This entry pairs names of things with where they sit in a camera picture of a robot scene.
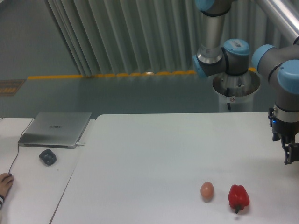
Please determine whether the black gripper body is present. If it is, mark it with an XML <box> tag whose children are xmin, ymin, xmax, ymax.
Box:
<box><xmin>268</xmin><ymin>107</ymin><xmax>299</xmax><ymax>141</ymax></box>

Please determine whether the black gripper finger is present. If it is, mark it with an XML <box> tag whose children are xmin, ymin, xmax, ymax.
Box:
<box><xmin>280</xmin><ymin>135</ymin><xmax>299</xmax><ymax>164</ymax></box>

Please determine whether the striped sleeve forearm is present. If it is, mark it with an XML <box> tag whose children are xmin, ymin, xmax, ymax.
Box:
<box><xmin>0</xmin><ymin>195</ymin><xmax>4</xmax><ymax>224</ymax></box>

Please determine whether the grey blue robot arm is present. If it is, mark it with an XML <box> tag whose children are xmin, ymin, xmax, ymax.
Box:
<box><xmin>193</xmin><ymin>0</ymin><xmax>299</xmax><ymax>164</ymax></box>

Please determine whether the red bell pepper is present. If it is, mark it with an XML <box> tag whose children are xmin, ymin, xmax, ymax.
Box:
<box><xmin>228</xmin><ymin>184</ymin><xmax>250</xmax><ymax>214</ymax></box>

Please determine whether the person's hand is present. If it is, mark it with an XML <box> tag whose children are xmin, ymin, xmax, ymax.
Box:
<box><xmin>0</xmin><ymin>173</ymin><xmax>14</xmax><ymax>199</ymax></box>

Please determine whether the brown egg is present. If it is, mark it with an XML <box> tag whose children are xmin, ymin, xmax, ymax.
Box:
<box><xmin>200</xmin><ymin>182</ymin><xmax>214</xmax><ymax>200</ymax></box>

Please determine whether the white usb plug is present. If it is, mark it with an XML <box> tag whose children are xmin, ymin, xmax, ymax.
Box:
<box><xmin>76</xmin><ymin>142</ymin><xmax>85</xmax><ymax>147</ymax></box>

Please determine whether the silver closed laptop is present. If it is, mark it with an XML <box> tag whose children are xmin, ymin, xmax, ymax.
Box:
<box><xmin>18</xmin><ymin>112</ymin><xmax>91</xmax><ymax>148</ymax></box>

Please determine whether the black small device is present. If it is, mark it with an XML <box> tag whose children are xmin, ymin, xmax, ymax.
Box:
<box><xmin>39</xmin><ymin>149</ymin><xmax>57</xmax><ymax>166</ymax></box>

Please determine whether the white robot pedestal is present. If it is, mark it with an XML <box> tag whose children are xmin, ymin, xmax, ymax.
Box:
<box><xmin>212</xmin><ymin>70</ymin><xmax>261</xmax><ymax>112</ymax></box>

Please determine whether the silver aluminium frame bar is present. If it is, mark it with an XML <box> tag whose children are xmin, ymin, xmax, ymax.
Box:
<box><xmin>255</xmin><ymin>0</ymin><xmax>299</xmax><ymax>45</ymax></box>

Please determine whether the black thin cable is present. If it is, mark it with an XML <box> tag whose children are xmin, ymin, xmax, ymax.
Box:
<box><xmin>0</xmin><ymin>117</ymin><xmax>36</xmax><ymax>175</ymax></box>

